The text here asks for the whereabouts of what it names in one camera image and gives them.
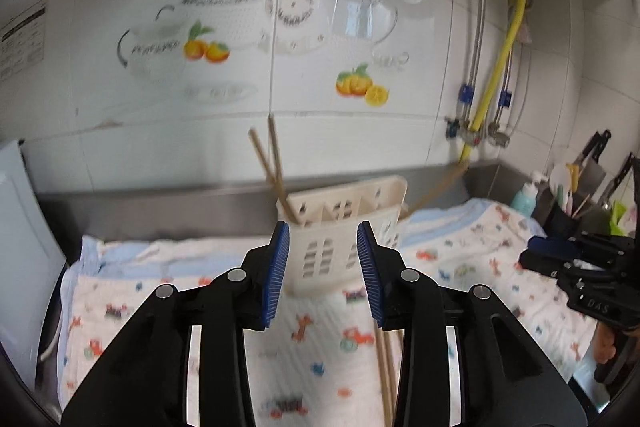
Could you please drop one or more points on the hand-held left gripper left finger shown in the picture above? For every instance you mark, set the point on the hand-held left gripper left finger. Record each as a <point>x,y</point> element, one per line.
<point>277,277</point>

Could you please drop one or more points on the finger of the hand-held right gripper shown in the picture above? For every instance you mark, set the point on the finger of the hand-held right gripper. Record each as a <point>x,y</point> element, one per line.
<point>542,263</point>
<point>555,246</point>

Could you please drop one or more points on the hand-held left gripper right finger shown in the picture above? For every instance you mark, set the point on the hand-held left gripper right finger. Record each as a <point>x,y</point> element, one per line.
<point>370,277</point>

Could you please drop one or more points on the cream plastic utensil holder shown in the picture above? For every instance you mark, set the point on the cream plastic utensil holder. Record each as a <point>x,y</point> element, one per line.
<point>330,237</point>

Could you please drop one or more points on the brown wooden chopstick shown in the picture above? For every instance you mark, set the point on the brown wooden chopstick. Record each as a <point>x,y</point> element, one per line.
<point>272,177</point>
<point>440,184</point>
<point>277,157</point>

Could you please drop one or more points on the person's right hand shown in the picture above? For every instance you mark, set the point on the person's right hand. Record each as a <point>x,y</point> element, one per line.
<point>604,347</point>

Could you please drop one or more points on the black utensil cup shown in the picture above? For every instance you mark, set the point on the black utensil cup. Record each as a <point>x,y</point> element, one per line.
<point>557,214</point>

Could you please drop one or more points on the teal soap bottle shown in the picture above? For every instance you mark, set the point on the teal soap bottle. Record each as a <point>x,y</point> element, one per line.
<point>526,197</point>

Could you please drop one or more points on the green plastic rack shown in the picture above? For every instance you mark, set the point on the green plastic rack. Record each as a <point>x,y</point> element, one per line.
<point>620,217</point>

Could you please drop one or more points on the white spatula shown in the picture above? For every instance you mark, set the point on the white spatula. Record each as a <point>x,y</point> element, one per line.
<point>560,179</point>

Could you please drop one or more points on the cartoon printed blanket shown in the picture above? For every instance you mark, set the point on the cartoon printed blanket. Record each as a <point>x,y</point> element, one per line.
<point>310,347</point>

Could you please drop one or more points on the metal pipe valve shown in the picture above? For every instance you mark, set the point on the metal pipe valve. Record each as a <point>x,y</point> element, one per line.
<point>497,134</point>
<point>457,129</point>

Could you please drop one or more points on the white box appliance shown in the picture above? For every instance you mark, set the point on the white box appliance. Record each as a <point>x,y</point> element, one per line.
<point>25,257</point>

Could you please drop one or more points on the printed wall notice sticker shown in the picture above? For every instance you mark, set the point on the printed wall notice sticker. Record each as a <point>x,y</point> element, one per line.
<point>21,44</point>

